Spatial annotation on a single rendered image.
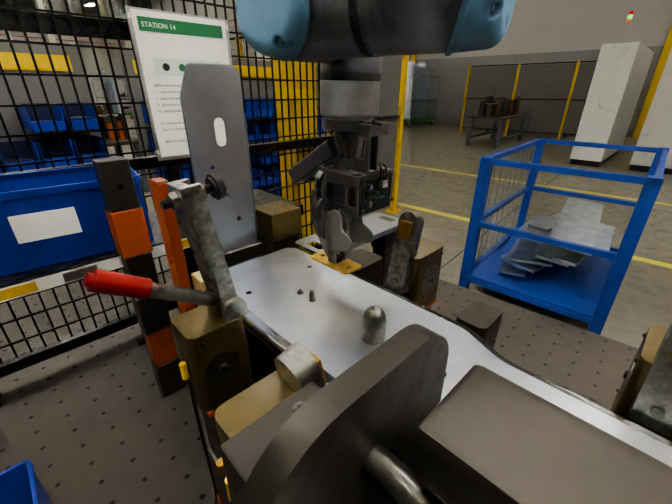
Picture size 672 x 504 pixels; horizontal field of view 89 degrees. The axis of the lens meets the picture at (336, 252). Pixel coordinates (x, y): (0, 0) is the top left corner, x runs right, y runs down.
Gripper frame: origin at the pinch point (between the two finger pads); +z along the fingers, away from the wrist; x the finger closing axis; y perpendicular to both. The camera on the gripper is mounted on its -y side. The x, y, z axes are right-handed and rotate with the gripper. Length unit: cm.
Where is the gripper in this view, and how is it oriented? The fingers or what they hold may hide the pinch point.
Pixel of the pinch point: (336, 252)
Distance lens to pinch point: 54.4
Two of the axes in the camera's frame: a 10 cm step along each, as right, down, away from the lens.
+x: 7.2, -3.0, 6.3
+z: -0.1, 9.0, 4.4
